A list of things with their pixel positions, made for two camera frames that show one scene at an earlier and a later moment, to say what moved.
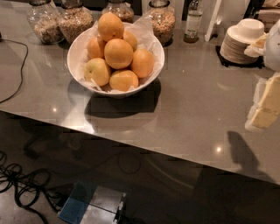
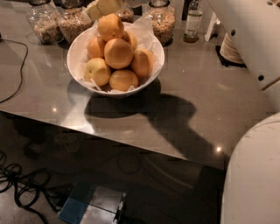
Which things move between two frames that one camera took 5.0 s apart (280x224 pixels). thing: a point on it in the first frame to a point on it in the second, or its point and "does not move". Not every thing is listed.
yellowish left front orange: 97,69 does not move
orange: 109,27 does not move
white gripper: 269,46 to 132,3
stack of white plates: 234,45 does not move
